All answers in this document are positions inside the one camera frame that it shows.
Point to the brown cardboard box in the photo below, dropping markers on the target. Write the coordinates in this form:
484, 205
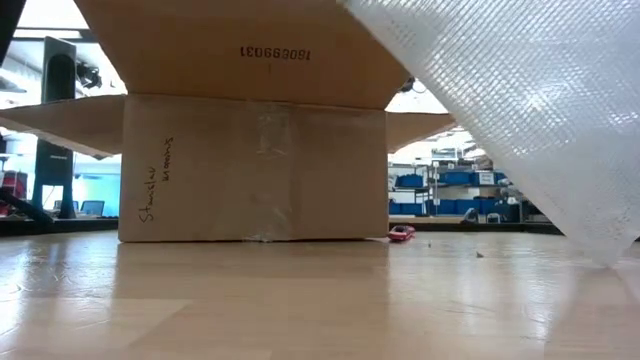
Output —
250, 175

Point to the red utility knife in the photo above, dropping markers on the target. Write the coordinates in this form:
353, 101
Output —
401, 233

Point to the clear bubble wrap bag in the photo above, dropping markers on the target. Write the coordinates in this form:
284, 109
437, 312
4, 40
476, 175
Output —
525, 125

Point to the clear packing tape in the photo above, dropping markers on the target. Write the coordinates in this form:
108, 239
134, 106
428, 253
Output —
270, 135

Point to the blue bin storage shelf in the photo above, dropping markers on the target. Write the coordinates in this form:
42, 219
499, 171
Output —
450, 205

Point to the blue monitor screen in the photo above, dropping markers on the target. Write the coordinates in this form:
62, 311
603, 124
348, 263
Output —
74, 205
92, 208

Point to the black tower stand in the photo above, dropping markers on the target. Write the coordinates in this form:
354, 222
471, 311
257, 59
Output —
55, 170

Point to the black ceiling camera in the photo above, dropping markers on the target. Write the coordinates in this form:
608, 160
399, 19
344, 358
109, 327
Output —
89, 76

